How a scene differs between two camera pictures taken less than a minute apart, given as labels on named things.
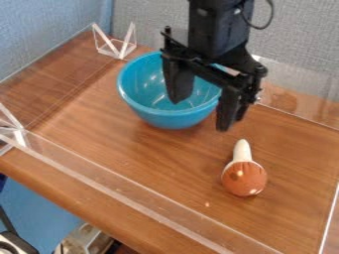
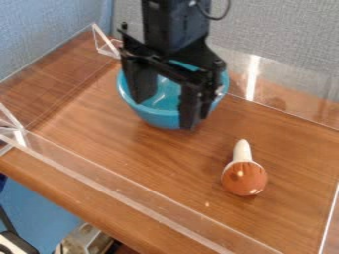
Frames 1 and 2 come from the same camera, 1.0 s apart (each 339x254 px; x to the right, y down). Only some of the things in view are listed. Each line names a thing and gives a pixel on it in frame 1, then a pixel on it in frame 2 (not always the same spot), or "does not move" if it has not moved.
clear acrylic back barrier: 301,90 does not move
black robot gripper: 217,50 → 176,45
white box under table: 84,240 does not move
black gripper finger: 235,103 → 197,98
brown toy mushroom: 244,176 does not move
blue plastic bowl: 145,96 does not move
